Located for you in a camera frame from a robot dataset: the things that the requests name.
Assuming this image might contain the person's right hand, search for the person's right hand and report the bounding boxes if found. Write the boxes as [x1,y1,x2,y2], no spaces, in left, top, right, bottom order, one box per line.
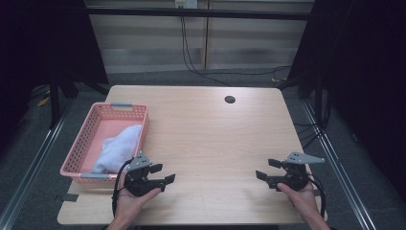
[276,181,321,222]

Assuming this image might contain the pink perforated plastic basket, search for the pink perforated plastic basket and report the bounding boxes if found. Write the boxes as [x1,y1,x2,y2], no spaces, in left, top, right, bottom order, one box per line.
[59,101,150,184]

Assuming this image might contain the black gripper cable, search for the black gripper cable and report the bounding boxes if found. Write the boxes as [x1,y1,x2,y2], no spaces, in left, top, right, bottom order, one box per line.
[305,172,327,219]
[111,158,134,219]

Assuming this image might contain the black floor cables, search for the black floor cables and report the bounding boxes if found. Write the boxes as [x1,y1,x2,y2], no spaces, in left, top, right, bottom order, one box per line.
[292,104,331,150]

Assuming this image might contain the yellow floor item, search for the yellow floor item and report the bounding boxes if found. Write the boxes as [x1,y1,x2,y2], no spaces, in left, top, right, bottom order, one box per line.
[35,95,51,108]

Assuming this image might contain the black hanging power cable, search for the black hanging power cable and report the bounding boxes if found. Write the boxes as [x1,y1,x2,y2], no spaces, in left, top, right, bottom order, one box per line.
[179,8,232,87]

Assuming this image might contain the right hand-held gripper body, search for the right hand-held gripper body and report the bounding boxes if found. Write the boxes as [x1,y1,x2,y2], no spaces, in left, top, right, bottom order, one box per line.
[266,150,327,193]

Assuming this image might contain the white towel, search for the white towel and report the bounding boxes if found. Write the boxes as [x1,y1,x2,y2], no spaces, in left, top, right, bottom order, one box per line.
[91,124,144,174]

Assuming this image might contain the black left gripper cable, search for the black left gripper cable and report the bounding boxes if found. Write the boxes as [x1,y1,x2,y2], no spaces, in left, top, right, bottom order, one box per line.
[111,158,134,219]

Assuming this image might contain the person's left hand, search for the person's left hand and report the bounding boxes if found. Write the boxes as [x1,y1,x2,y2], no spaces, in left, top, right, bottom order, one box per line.
[113,183,163,226]

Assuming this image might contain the black tape strip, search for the black tape strip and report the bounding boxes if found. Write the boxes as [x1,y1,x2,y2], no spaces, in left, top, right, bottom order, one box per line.
[53,193,79,203]

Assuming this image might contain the white wall socket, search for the white wall socket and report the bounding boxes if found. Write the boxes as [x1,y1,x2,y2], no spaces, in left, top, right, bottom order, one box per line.
[173,0,199,10]

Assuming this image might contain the black curtain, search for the black curtain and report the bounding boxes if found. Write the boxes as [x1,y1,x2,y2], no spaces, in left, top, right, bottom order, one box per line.
[0,0,110,142]
[286,0,406,205]

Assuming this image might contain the black metal stand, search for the black metal stand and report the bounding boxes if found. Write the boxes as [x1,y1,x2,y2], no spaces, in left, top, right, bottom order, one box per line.
[47,71,62,129]

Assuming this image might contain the black floor cable yellow plug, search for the black floor cable yellow plug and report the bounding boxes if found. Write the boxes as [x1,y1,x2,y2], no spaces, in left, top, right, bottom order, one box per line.
[200,64,293,85]

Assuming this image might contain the black horizontal metal bar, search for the black horizontal metal bar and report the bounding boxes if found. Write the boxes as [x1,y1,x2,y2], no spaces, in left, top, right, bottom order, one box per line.
[85,6,313,22]

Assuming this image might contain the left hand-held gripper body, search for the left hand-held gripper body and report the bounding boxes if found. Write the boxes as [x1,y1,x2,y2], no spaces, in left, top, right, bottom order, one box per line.
[124,151,168,197]

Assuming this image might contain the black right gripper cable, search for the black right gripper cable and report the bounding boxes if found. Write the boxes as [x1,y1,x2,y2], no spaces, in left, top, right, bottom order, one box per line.
[305,172,327,219]

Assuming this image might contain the silver floor rail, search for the silver floor rail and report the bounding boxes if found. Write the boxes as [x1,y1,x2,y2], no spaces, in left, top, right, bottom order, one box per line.
[0,103,74,230]
[301,100,378,230]

